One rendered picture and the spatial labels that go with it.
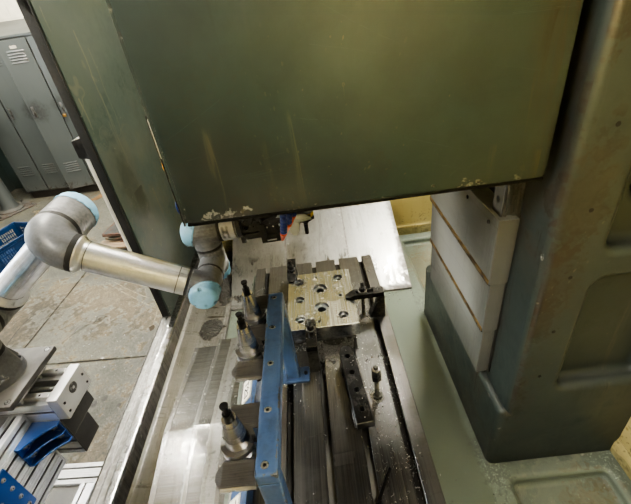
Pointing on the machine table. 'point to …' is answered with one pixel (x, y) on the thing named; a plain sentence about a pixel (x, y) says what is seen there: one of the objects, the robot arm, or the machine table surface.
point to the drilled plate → (338, 326)
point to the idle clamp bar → (355, 389)
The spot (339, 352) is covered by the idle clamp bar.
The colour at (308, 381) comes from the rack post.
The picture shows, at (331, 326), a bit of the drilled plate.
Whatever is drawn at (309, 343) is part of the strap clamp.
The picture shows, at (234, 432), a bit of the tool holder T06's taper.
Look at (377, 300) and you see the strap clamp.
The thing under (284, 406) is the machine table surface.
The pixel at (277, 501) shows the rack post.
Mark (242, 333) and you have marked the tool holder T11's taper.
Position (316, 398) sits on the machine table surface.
